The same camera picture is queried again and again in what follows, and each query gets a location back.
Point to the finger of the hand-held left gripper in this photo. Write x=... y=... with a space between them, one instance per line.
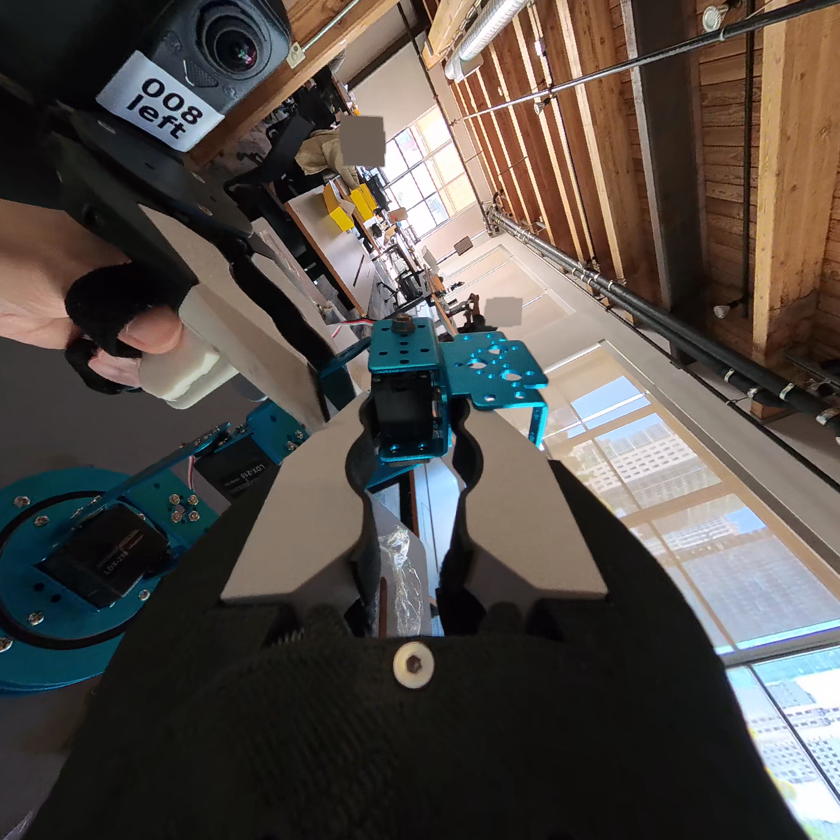
x=243 y=315
x=295 y=289

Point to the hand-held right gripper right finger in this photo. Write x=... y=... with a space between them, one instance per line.
x=531 y=525

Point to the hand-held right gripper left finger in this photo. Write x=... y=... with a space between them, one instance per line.
x=295 y=531

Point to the black servo with blue bracket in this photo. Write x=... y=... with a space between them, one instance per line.
x=407 y=354

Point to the blue hobby robot arm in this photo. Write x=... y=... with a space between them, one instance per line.
x=65 y=590

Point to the brown edged office desk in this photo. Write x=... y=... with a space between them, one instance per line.
x=328 y=249

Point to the person's left hand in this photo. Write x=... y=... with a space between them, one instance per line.
x=33 y=275

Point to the yellow box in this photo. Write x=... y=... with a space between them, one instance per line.
x=364 y=200
x=338 y=208

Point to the crumpled clear plastic wrap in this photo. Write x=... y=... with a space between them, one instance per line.
x=400 y=571

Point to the far end window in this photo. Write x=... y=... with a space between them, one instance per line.
x=426 y=170

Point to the city view window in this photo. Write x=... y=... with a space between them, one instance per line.
x=722 y=558

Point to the black ceiling pipe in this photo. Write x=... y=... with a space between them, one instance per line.
x=656 y=315

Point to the ceiling spot light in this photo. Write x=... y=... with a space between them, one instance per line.
x=722 y=310
x=713 y=16

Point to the track spot light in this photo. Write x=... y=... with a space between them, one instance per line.
x=541 y=105

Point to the metal ceiling conduit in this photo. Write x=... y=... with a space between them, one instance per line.
x=656 y=56

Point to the silver air duct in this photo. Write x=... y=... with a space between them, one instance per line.
x=482 y=36

